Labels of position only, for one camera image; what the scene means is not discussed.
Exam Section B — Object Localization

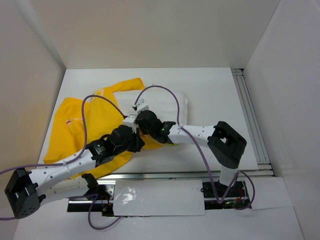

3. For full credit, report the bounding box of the white pillow with yellow edge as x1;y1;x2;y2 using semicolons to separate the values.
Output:
114;87;188;125

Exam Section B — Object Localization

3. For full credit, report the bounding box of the yellow pillowcase with white print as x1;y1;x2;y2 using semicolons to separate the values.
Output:
42;77;163;180

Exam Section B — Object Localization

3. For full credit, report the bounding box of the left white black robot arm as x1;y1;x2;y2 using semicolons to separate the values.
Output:
4;125;145;220

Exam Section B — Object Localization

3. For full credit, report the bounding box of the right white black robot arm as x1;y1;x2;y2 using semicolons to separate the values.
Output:
135;110;247;196

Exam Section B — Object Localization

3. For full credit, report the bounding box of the white cover plate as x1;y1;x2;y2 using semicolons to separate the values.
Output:
113;179;205;217

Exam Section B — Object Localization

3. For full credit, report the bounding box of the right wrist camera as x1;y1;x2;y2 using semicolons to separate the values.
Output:
132;98;149;114

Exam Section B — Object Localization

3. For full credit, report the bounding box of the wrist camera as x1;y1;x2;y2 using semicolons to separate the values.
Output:
132;98;149;114
122;113;137;134

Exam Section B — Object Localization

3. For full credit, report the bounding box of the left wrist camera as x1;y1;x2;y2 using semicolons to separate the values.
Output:
122;113;137;134

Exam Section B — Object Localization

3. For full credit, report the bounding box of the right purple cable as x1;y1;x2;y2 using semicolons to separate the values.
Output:
132;85;255;210

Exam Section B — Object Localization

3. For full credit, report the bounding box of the purple cable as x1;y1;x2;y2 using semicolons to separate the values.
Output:
0;94;128;230
132;85;255;210

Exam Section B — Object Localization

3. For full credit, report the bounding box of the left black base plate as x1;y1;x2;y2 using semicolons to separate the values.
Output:
66;181;116;217

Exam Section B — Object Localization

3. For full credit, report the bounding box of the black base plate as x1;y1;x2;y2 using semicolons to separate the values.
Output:
66;181;116;217
201;181;252;210

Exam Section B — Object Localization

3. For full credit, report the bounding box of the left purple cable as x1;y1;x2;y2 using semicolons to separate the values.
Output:
0;94;128;230

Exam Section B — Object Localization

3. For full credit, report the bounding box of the aluminium rail front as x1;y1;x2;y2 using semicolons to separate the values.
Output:
98;171;209;181

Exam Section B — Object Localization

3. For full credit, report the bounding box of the aluminium rail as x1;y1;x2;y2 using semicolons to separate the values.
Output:
231;68;275;176
98;171;209;181

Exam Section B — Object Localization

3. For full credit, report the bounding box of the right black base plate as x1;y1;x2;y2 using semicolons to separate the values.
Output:
201;181;252;210

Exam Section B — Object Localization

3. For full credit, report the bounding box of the aluminium rail right side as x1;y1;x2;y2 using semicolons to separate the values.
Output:
231;68;275;176

